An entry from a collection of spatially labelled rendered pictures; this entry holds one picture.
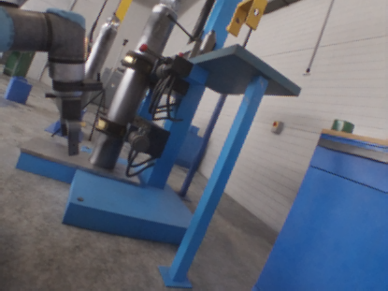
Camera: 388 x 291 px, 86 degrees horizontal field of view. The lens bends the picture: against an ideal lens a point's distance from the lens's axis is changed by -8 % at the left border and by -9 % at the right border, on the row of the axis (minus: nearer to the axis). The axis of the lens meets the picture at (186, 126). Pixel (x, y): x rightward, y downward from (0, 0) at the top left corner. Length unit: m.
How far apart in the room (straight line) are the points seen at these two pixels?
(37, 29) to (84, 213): 0.93
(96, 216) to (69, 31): 0.94
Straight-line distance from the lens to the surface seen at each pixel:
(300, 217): 1.25
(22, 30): 0.57
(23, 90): 4.33
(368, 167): 1.14
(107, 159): 1.79
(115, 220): 1.31
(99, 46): 3.09
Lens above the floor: 0.67
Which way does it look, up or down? level
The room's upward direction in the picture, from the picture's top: 23 degrees clockwise
